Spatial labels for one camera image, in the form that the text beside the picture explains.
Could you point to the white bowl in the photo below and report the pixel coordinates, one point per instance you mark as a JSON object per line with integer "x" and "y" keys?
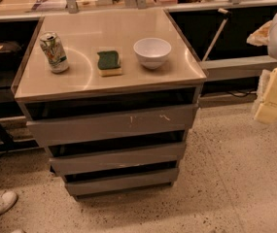
{"x": 152, "y": 52}

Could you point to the black bag on shelf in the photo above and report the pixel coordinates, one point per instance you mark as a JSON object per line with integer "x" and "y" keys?
{"x": 9, "y": 53}

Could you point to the grey top drawer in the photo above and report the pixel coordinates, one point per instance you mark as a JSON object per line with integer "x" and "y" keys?
{"x": 76, "y": 129}

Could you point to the grey bottom drawer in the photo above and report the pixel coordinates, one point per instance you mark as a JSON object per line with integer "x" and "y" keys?
{"x": 123, "y": 182}

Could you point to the grey drawer cabinet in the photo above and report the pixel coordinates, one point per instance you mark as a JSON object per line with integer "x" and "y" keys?
{"x": 81, "y": 91}

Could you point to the grey drawer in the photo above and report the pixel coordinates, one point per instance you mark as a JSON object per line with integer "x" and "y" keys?
{"x": 76, "y": 129}
{"x": 123, "y": 182}
{"x": 115, "y": 159}

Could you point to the crushed soda can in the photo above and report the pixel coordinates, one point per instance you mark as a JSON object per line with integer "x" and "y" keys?
{"x": 51, "y": 46}

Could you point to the green yellow sponge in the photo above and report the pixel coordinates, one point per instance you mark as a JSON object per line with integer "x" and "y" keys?
{"x": 109, "y": 63}

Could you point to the grey middle drawer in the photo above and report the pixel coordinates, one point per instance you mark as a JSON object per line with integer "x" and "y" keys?
{"x": 115, "y": 159}

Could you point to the leaning wooden stick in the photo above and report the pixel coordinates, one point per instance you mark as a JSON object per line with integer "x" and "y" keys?
{"x": 226, "y": 15}

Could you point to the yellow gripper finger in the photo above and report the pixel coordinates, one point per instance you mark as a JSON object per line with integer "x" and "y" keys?
{"x": 265, "y": 107}

